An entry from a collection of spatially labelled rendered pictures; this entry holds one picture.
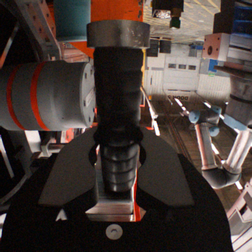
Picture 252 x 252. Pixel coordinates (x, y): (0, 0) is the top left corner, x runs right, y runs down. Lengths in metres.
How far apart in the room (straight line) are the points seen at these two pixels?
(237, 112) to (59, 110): 0.64
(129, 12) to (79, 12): 0.42
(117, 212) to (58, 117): 0.18
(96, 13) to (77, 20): 0.41
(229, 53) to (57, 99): 0.53
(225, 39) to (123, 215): 0.55
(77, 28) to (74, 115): 0.21
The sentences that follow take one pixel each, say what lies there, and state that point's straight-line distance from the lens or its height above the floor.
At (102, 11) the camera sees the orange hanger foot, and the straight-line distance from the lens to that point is 0.79.
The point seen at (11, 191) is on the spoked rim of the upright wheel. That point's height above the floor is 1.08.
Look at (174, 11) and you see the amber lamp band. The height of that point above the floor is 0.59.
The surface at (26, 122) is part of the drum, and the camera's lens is 0.30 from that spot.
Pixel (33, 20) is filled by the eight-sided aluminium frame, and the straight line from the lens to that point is 0.52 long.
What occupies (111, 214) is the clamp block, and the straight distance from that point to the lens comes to 0.18.
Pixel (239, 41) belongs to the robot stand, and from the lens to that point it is 0.61.
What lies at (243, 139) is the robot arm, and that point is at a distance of 0.88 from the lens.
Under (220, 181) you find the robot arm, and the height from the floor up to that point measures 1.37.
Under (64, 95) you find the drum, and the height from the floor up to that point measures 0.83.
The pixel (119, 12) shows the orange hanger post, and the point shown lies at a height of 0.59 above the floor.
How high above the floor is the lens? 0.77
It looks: 28 degrees up
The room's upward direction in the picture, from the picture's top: 179 degrees counter-clockwise
